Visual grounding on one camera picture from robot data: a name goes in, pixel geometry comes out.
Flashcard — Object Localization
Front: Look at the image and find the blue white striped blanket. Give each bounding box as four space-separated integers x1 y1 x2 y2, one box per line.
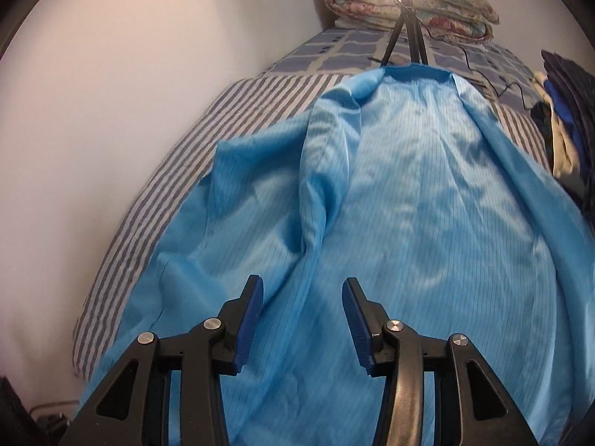
70 73 554 382

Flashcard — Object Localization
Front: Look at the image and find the royal blue garment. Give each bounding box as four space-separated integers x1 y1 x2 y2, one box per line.
546 79 584 149

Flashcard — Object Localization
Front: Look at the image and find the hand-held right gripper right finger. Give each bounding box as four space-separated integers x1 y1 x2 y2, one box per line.
341 277 554 446

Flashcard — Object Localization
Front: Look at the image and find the dark navy puffer jacket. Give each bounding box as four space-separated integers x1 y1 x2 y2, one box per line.
541 49 595 177

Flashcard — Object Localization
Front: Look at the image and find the black ring light cable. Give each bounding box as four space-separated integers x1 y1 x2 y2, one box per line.
430 39 540 110

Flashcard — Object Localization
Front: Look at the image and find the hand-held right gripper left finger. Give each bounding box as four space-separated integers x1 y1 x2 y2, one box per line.
58 275 265 446

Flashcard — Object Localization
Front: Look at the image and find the folded floral quilt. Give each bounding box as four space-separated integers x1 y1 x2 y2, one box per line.
324 0 500 42

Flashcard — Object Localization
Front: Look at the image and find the cream garment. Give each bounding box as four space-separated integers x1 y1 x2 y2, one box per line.
532 72 582 182

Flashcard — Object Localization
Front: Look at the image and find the light blue work coat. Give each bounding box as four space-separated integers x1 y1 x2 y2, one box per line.
77 64 595 446

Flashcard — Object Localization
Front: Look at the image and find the blue checked bed sheet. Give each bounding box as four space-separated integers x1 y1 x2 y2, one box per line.
260 28 544 107

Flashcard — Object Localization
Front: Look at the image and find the black tripod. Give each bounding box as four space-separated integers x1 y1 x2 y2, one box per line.
380 0 429 67

